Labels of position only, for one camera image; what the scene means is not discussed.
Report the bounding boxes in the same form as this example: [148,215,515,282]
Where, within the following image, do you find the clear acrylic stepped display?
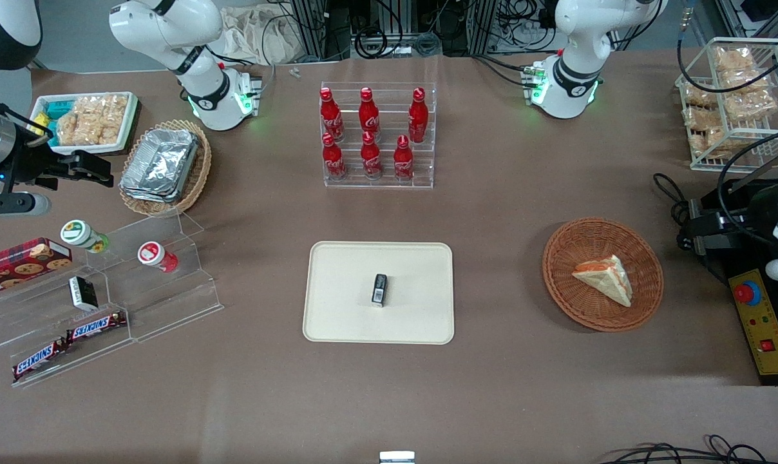
[0,211,225,389]

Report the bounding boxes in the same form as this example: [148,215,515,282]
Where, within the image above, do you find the beige serving tray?
[302,241,455,345]

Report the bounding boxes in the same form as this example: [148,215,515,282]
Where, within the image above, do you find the bagged fried snack pack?
[683,83,719,108]
[714,46,755,73]
[720,67,774,95]
[684,106,725,133]
[690,128,731,159]
[726,90,778,122]

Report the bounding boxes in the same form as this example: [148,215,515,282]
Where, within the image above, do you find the black machine power cable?
[652,172,694,253]

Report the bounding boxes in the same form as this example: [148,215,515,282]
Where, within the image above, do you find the beige cloth bag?
[220,4,304,66]

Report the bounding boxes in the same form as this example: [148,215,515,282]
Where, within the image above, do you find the red lidded yogurt cup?
[137,241,179,273]

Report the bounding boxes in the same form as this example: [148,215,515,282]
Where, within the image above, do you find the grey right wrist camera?
[0,193,52,217]

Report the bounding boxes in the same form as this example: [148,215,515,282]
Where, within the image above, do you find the green lidded yogurt cup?
[60,219,110,254]

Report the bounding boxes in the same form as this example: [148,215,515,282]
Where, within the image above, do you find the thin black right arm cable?
[0,87,56,141]

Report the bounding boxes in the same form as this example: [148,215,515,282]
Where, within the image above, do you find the black countertop machine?
[678,153,778,387]

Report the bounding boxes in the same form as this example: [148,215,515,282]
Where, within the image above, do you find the white wire shelf rack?
[675,37,778,172]

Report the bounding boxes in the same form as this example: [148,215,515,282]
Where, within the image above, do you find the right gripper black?
[6,146,115,193]

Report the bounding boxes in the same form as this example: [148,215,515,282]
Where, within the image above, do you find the coiled black cable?
[353,28,390,61]

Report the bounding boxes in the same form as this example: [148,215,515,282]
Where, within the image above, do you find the black base cables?
[471,53,539,88]

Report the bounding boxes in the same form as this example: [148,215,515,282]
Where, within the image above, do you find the oval wicker basket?
[119,119,213,217]

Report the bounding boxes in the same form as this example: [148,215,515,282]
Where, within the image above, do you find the yellow control panel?
[728,268,778,376]

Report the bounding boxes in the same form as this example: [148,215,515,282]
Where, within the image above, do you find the red cookie box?
[0,237,73,299]

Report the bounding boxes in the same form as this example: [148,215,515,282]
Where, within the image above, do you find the black floor cables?
[597,434,771,464]

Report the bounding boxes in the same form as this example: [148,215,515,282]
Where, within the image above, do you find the teal snack packet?
[40,99,69,148]

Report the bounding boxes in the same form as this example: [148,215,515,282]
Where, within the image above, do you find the rice cracker snack pack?
[56,108,101,146]
[72,95,129,145]

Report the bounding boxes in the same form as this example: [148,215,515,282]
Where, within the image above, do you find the clear acrylic bottle rack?
[319,81,437,189]

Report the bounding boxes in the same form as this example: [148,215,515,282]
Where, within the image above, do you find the Snickers chocolate bar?
[65,311,128,343]
[12,339,68,383]

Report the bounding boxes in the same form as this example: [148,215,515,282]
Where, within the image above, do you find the black and white carton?
[68,275,99,312]

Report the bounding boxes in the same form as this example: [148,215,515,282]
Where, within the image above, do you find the stacked aluminium foil containers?
[119,128,201,204]

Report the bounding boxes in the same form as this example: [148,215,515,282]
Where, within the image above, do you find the red cola bottle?
[319,87,345,143]
[408,87,430,144]
[393,135,415,182]
[360,131,383,180]
[358,87,381,140]
[322,133,348,182]

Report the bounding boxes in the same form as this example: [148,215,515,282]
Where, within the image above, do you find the triangular sandwich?
[571,254,634,308]

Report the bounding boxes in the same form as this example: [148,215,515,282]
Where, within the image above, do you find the round brown wicker basket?
[542,217,665,333]

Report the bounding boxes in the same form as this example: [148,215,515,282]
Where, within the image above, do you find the white rectangular snack tray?
[31,92,140,156]

